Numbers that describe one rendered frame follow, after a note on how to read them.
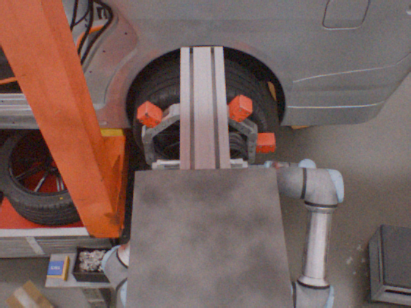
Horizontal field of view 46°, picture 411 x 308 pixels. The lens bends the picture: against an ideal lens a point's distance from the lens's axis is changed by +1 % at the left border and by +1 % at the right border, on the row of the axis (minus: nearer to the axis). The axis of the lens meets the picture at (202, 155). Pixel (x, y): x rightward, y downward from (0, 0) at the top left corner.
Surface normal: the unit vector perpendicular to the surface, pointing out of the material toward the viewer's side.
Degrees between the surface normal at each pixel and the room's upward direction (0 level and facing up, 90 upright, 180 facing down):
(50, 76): 90
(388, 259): 0
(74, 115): 90
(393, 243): 0
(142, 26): 90
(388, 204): 0
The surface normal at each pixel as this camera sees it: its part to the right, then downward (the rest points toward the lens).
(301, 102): 0.01, 0.82
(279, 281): -0.01, -0.58
